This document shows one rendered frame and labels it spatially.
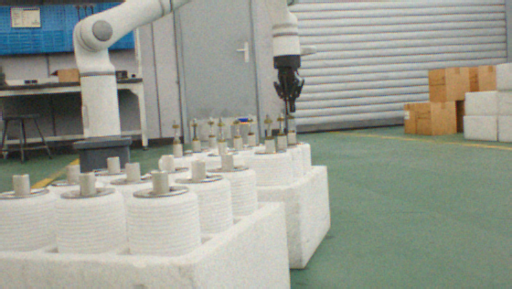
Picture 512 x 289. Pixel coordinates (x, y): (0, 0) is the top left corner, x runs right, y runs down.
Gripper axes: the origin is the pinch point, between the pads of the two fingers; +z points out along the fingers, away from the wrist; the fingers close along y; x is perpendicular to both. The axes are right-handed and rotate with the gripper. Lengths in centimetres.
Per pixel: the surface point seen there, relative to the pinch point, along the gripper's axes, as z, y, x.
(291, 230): 26.2, 26.1, -18.2
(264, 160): 11.1, 19.8, -20.1
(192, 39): -85, -472, 168
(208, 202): 13, 51, -48
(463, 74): -17, -211, 322
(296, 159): 12.7, 13.0, -7.2
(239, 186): 12, 43, -39
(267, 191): 17.7, 22.7, -21.6
